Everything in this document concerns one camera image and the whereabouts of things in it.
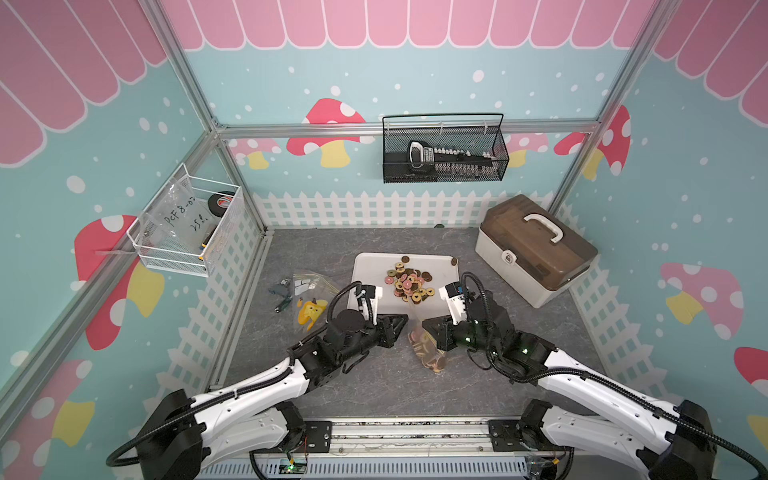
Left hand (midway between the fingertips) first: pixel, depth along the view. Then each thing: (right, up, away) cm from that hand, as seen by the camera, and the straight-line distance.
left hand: (406, 323), depth 74 cm
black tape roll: (-51, +31, +6) cm, 60 cm away
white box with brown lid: (+38, +18, +13) cm, 44 cm away
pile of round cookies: (+2, +8, +27) cm, 28 cm away
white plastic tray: (-11, +12, +32) cm, 36 cm away
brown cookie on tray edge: (+19, +15, +34) cm, 42 cm away
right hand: (+4, 0, -2) cm, 4 cm away
